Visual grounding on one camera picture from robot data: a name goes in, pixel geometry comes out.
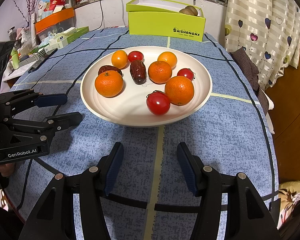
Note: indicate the person's left hand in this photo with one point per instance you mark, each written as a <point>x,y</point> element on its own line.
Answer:
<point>6,170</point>

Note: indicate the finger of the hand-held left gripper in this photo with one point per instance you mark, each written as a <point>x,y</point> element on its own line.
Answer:
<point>65,120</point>
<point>52,100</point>

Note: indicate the small mandarin orange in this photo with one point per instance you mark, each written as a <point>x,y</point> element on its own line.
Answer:
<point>119,59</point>

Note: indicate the wooden wardrobe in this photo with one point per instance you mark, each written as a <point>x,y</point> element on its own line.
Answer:
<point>290,120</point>

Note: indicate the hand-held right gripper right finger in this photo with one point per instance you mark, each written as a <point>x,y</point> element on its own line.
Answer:
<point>187,170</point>

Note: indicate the zigzag patterned box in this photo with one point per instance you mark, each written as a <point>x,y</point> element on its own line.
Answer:
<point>36,56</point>

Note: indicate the lime green cardboard box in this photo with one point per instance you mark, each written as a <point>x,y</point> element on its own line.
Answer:
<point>150,25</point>

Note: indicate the white vase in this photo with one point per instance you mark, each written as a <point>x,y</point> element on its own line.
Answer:
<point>33,22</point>

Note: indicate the blue checked tablecloth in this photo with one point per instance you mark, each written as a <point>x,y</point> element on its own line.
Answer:
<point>215,142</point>

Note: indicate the white round plate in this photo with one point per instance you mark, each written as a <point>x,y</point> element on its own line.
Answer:
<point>146,115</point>

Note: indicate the floral printed blanket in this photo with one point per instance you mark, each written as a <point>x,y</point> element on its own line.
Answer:
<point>292,200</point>

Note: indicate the brown checked cushion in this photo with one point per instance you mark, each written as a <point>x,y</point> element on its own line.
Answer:
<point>247,67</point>

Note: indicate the clear bin with orange lid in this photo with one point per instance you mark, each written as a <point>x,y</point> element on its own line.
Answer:
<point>55,20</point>

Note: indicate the dark red jujube date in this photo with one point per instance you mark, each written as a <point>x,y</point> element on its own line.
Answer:
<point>137,71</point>
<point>109,69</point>

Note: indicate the black smartphone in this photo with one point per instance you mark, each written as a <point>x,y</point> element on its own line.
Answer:
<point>41,62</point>

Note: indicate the green white tissue box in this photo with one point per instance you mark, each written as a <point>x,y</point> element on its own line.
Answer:
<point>70,36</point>

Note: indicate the brown kiwi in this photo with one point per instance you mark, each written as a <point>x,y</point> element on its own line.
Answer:
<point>183,11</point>
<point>193,10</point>

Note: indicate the red cherry tomato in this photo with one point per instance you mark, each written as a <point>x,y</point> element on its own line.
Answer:
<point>158,102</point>
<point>135,56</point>
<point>185,74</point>

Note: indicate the heart print striped curtain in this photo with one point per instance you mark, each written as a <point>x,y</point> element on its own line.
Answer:
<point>260,17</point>

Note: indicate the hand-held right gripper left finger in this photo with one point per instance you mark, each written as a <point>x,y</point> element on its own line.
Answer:
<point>114,170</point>

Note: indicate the purple blossom branches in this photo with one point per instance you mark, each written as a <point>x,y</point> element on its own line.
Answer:
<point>25,2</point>

